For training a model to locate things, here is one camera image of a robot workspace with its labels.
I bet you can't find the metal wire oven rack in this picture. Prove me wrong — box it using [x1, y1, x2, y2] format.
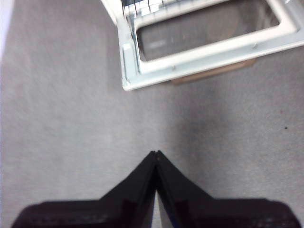
[122, 0, 225, 18]

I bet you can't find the white toaster oven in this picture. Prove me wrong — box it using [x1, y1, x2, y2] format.
[99, 0, 133, 27]

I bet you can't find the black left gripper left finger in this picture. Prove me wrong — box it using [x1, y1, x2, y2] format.
[10, 150, 157, 228]

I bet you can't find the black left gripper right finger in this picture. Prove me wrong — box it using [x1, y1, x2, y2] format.
[156, 150, 299, 228]

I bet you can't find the white glass oven door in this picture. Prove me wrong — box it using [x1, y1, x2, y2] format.
[120, 0, 304, 92]

